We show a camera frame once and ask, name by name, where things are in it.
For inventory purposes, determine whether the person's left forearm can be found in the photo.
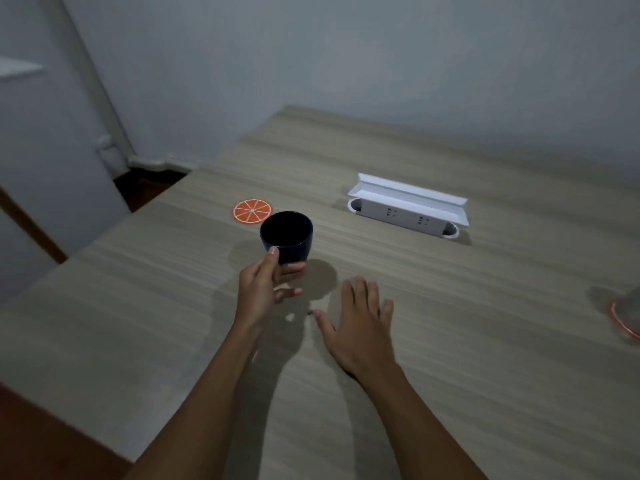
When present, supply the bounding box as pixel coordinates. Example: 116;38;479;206
122;322;266;480

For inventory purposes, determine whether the white wall pipe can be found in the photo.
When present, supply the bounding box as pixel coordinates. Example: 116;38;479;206
52;0;201;178

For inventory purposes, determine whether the orange slice coaster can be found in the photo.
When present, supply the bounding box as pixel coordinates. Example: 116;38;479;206
232;199;273;225

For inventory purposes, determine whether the white desk socket box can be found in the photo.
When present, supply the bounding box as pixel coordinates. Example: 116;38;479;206
347;173;471;240

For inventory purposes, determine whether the dark blue cup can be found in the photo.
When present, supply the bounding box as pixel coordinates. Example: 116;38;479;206
259;211;314;265

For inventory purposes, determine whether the person's right forearm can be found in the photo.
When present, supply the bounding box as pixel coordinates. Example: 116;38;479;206
357;362;488;480

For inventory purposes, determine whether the person's left hand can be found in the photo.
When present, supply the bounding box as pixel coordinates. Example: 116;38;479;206
233;246;308;336

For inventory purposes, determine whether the clear glass with red rim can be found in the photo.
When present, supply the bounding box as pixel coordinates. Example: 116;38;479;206
607;287;640;343

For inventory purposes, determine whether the person's right hand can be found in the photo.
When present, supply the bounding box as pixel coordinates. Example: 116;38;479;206
313;276;399;380

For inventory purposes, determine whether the white door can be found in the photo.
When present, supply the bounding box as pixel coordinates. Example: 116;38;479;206
0;0;132;305

